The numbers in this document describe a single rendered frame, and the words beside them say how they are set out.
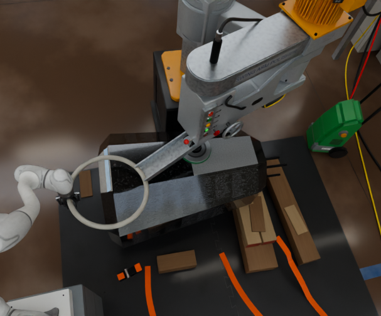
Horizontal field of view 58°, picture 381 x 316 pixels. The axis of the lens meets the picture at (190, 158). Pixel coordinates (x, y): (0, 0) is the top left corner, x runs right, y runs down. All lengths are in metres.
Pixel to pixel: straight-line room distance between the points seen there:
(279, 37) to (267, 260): 1.76
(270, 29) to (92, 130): 2.11
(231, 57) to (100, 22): 2.87
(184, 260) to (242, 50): 1.71
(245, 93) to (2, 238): 1.36
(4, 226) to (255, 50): 1.31
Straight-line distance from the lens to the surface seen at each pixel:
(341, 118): 3.31
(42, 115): 3.67
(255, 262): 2.91
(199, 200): 2.38
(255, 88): 2.01
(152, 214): 2.35
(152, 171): 2.21
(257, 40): 1.83
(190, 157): 2.32
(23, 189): 1.79
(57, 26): 4.44
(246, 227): 2.85
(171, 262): 2.82
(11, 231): 1.43
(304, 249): 3.09
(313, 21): 1.98
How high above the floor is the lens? 2.91
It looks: 62 degrees down
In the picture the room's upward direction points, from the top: 11 degrees clockwise
